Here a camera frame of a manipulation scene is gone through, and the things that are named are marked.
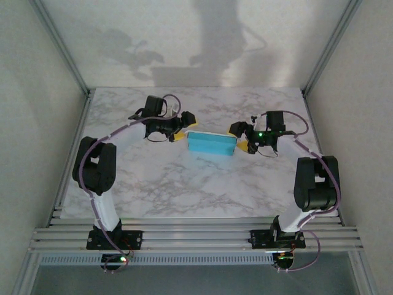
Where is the teal and white paper box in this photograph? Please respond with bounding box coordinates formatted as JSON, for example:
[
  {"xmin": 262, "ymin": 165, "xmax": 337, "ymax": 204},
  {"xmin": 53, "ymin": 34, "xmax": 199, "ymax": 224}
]
[{"xmin": 186, "ymin": 130, "xmax": 238, "ymax": 157}]

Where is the wide aluminium base beam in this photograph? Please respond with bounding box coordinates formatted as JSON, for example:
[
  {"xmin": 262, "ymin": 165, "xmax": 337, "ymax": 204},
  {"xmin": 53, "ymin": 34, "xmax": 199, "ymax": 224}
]
[{"xmin": 28, "ymin": 226, "xmax": 365, "ymax": 254}]

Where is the circuit board with green light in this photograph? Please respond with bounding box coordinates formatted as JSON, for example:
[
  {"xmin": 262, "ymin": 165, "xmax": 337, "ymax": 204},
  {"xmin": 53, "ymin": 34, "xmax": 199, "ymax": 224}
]
[
  {"xmin": 100, "ymin": 253, "xmax": 130, "ymax": 274},
  {"xmin": 271, "ymin": 251, "xmax": 296, "ymax": 272}
]

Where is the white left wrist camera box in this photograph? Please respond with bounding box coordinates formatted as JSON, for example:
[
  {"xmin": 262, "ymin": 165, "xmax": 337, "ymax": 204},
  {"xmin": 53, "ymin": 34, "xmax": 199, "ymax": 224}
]
[{"xmin": 165, "ymin": 103, "xmax": 182, "ymax": 119}]

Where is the narrow aluminium table rail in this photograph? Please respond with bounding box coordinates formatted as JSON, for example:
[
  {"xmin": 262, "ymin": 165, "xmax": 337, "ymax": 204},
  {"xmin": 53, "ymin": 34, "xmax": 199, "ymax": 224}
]
[{"xmin": 50, "ymin": 208, "xmax": 342, "ymax": 227}]

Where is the aluminium side rail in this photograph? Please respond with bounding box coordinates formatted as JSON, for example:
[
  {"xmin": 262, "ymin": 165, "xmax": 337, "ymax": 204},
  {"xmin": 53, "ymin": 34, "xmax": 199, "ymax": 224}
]
[{"xmin": 45, "ymin": 90, "xmax": 95, "ymax": 227}]

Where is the aluminium frame post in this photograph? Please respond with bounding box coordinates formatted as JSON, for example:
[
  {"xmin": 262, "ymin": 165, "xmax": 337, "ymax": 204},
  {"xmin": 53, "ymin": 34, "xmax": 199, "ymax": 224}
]
[
  {"xmin": 30, "ymin": 0, "xmax": 92, "ymax": 96},
  {"xmin": 302, "ymin": 0, "xmax": 364, "ymax": 96}
]

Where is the red black wire pair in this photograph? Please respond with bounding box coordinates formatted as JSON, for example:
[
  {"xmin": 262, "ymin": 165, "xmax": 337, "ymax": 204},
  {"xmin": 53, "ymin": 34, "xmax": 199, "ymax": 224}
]
[{"xmin": 121, "ymin": 238, "xmax": 136, "ymax": 258}]

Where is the grey slotted cable duct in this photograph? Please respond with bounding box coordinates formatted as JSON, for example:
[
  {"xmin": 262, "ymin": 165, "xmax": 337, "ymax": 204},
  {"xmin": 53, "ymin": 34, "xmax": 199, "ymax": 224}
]
[{"xmin": 39, "ymin": 253, "xmax": 274, "ymax": 266}]

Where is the aluminium frame leg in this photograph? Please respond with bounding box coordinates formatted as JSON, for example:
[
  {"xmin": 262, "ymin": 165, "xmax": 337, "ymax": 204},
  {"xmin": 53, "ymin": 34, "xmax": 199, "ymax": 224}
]
[
  {"xmin": 349, "ymin": 250, "xmax": 379, "ymax": 295},
  {"xmin": 11, "ymin": 251, "xmax": 41, "ymax": 295}
]

